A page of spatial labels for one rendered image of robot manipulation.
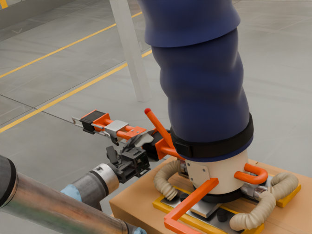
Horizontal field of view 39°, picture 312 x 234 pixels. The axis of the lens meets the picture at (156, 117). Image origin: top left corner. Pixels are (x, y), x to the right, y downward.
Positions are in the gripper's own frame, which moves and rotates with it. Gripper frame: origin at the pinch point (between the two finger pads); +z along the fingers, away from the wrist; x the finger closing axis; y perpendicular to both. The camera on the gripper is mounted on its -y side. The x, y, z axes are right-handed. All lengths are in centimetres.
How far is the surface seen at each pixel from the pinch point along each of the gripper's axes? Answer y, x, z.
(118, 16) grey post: -247, -26, 178
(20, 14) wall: -880, -103, 368
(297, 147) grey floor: -59, -120, 170
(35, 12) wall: -880, -112, 404
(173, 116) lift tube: 25.3, 20.0, -9.9
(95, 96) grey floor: -315, -119, 166
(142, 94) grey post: -242, -109, 178
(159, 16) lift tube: 31, 47, -11
